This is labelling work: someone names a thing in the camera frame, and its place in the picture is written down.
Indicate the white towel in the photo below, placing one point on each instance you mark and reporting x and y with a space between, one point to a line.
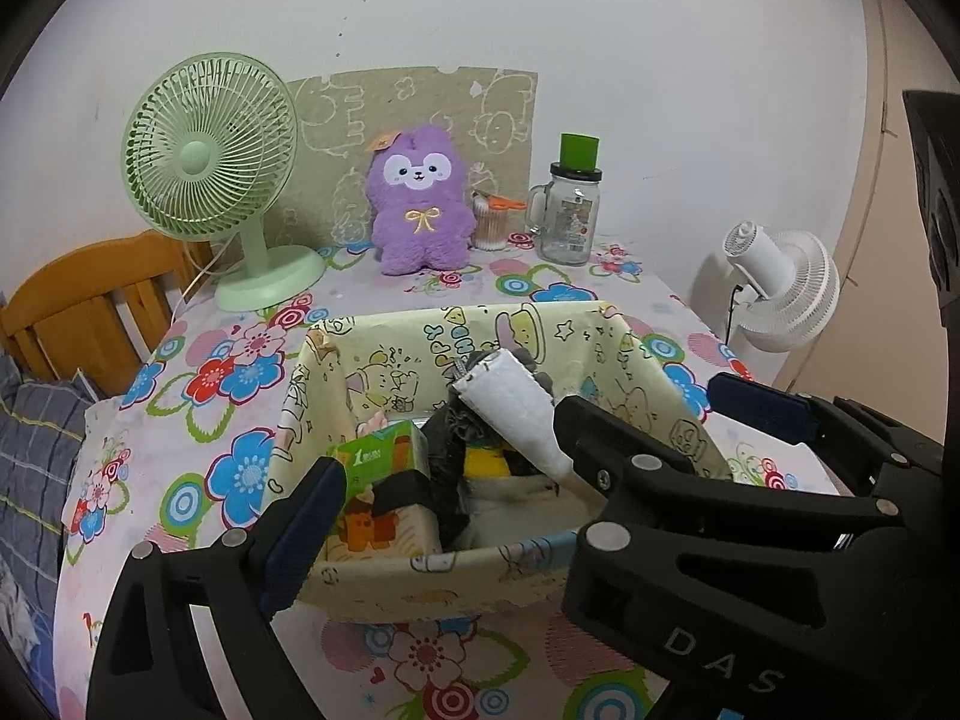
517 510

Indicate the grey plaid pillow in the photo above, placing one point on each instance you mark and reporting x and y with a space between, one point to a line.
37 465

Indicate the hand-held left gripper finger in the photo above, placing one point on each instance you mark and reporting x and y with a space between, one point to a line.
304 532

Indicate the green tissue packet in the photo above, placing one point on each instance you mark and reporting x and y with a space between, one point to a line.
382 450

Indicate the white cloth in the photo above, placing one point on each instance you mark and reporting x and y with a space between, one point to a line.
510 397

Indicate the white standing fan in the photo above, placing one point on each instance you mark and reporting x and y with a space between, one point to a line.
795 285

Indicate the beige door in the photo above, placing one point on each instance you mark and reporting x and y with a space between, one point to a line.
885 240

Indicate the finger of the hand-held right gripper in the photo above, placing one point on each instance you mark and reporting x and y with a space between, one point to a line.
757 405
675 510

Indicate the wooden headboard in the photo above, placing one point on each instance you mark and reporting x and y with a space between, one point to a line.
82 300

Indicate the green desk fan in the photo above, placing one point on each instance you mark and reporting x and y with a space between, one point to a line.
195 157

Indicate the cotton swab container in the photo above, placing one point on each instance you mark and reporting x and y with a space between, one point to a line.
489 229

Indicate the glass jar with green lid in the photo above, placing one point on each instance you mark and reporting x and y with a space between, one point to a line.
570 225

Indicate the yellow cloth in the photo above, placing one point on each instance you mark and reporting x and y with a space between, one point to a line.
487 461

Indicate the yellow fabric storage box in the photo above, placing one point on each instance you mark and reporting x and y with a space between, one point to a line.
390 360

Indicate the grey socks bundle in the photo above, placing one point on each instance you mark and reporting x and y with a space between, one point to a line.
450 457

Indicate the purple plush toy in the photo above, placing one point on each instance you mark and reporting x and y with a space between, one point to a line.
420 232

